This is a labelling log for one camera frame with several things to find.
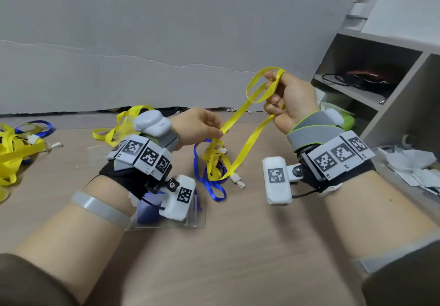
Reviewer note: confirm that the dark brown sleeve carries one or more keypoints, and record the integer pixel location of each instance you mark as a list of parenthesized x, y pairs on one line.
[(409, 281), (31, 285)]

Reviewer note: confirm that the person's left forearm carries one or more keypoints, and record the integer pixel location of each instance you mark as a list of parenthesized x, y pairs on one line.
[(79, 233)]

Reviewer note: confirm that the green packet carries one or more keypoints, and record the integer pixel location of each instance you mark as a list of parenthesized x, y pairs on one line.
[(349, 121)]

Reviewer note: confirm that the person's right forearm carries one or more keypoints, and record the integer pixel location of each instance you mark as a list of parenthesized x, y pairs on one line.
[(374, 209)]

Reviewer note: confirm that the white board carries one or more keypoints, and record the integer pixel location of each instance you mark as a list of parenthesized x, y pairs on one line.
[(405, 6)]

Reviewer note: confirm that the white tracker pod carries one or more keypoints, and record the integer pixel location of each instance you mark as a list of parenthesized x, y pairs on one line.
[(335, 116), (153, 122)]

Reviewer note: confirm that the black wrist wrap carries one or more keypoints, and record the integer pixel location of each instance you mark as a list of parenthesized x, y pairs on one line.
[(318, 180), (125, 178)]

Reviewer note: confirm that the person's left hand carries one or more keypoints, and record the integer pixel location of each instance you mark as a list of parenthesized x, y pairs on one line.
[(192, 125)]

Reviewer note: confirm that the grey shelf unit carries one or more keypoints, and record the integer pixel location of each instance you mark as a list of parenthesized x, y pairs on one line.
[(409, 96)]

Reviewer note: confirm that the crumpled white plastic wrap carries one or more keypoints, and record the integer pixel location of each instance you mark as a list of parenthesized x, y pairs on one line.
[(410, 168)]

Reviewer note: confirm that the white wrist camera with marker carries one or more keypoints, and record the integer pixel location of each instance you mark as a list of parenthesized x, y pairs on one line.
[(276, 180), (178, 199)]

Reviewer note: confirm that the small white box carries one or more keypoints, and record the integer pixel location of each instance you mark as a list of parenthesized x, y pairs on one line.
[(357, 9)]

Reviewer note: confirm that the person's right hand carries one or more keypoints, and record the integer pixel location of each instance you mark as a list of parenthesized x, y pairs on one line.
[(297, 99)]

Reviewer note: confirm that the wrist bracket with marker tags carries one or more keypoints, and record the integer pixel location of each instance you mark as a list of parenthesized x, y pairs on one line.
[(338, 156), (142, 154)]

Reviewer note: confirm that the person's left fingers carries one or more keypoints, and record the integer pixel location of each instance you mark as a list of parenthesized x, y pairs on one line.
[(213, 123)]

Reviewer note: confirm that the person's right fingers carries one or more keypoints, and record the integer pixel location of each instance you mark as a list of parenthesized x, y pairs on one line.
[(273, 90)]

